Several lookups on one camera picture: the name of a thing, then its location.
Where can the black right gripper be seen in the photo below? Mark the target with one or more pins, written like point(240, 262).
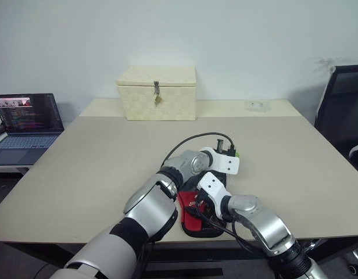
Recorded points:
point(203, 202)

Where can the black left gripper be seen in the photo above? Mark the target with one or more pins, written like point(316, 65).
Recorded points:
point(222, 146)

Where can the red and black pouch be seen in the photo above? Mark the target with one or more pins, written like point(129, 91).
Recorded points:
point(193, 222)

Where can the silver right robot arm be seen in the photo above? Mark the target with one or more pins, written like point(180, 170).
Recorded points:
point(266, 223)

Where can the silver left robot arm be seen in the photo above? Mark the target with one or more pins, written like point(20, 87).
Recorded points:
point(150, 209)

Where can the small clear plastic box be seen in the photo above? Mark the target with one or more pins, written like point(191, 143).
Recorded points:
point(257, 106)

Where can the cream woven lidded box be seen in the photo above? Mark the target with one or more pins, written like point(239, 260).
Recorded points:
point(173, 101)

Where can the brass padlock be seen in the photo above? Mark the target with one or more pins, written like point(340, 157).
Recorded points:
point(158, 100)

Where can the metal box latch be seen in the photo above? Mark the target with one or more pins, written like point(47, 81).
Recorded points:
point(157, 87)

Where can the black office chair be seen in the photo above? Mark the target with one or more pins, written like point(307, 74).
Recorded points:
point(338, 110)

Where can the open grey laptop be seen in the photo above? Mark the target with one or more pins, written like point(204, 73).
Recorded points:
point(28, 116)

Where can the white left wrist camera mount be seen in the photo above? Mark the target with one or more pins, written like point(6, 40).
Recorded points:
point(225, 164)

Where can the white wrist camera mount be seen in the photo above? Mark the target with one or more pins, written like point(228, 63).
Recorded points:
point(225, 164)
point(211, 183)

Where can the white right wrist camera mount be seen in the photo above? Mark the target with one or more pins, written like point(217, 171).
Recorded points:
point(211, 183)

